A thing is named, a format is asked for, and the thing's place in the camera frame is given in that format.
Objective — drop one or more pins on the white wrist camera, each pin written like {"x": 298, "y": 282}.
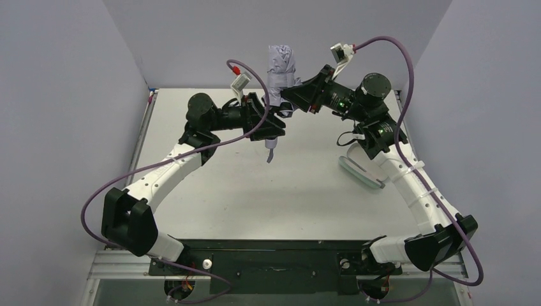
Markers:
{"x": 238, "y": 85}
{"x": 342, "y": 54}

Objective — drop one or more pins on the aluminium frame rail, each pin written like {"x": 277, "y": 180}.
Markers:
{"x": 124, "y": 265}

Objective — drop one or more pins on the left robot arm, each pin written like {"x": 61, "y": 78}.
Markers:
{"x": 128, "y": 214}

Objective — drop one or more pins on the mint green umbrella case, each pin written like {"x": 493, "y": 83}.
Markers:
{"x": 359, "y": 172}

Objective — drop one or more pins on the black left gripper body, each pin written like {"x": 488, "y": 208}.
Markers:
{"x": 254, "y": 115}

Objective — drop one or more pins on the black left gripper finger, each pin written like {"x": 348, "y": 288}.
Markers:
{"x": 267, "y": 133}
{"x": 256, "y": 110}

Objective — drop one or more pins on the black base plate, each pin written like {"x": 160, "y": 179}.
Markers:
{"x": 279, "y": 266}

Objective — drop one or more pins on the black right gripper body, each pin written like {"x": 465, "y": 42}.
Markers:
{"x": 323, "y": 88}

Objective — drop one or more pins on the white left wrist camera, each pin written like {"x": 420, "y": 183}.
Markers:
{"x": 238, "y": 85}

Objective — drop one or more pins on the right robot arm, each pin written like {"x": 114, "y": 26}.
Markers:
{"x": 441, "y": 226}

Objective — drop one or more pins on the lavender folding umbrella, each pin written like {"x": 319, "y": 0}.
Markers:
{"x": 281, "y": 70}

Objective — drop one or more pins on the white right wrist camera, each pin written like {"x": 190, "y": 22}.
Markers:
{"x": 342, "y": 54}

